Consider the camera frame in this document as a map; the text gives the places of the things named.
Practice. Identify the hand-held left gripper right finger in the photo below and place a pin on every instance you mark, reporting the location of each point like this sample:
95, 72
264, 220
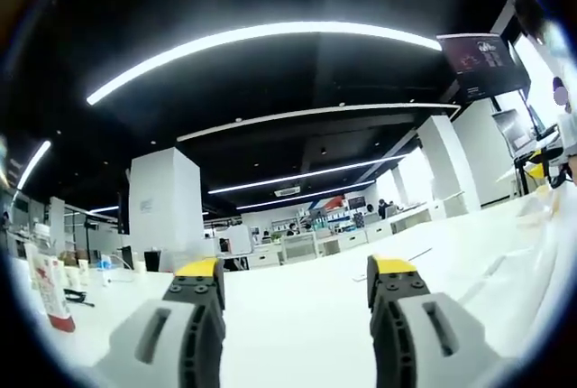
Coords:
433, 338

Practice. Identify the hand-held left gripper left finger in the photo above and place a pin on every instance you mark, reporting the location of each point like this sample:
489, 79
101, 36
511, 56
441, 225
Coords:
153, 338

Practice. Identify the clear plastic storage box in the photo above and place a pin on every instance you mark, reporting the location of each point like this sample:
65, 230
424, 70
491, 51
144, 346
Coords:
527, 270

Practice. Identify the white square pillar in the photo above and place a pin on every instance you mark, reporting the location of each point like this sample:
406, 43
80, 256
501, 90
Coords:
164, 207

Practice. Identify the hanging dark display screen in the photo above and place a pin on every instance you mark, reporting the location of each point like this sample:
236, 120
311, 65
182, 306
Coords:
484, 65

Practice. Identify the white red-labelled bottle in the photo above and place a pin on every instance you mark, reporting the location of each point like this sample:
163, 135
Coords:
50, 289

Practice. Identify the white office chair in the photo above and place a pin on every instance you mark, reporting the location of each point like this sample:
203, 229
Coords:
298, 247

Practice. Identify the long curved ceiling light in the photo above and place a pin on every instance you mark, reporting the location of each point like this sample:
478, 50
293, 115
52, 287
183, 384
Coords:
252, 45

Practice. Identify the small black box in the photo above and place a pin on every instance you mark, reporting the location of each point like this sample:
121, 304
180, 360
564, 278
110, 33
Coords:
152, 261

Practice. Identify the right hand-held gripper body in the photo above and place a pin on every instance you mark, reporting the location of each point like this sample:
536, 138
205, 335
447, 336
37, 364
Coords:
569, 135

